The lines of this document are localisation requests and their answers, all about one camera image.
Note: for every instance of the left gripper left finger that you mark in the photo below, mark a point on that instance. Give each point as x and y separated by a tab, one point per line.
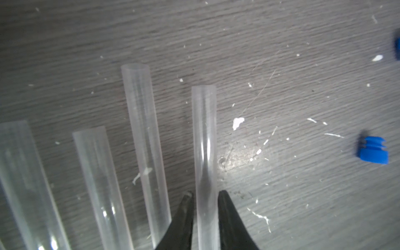
179	233

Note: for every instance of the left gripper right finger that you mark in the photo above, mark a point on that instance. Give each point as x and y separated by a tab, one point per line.
233	233

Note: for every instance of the blue stopper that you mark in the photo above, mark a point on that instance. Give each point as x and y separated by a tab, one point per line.
372	149
397	44

